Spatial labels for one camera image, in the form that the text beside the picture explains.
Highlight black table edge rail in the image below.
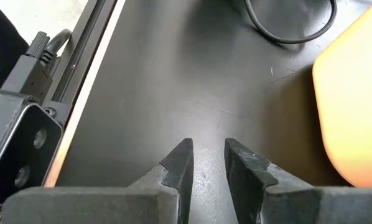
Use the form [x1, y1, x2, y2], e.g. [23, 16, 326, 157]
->
[42, 0, 118, 128]

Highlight black camera cable plug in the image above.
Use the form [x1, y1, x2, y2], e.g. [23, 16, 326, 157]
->
[1, 29, 73, 105]

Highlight black depth camera box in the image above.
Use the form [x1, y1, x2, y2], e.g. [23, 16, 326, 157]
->
[0, 86, 65, 208]

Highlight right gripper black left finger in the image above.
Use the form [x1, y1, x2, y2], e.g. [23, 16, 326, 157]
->
[2, 138, 195, 224]

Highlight dark object beside table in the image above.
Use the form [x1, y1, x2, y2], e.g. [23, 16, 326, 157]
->
[0, 0, 30, 89]

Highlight yellow plastic bin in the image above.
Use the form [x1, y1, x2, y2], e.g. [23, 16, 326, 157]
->
[312, 0, 372, 189]

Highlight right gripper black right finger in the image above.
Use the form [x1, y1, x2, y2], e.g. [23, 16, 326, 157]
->
[224, 138, 372, 224]

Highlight black cable loop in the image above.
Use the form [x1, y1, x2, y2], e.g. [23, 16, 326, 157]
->
[243, 0, 338, 45]

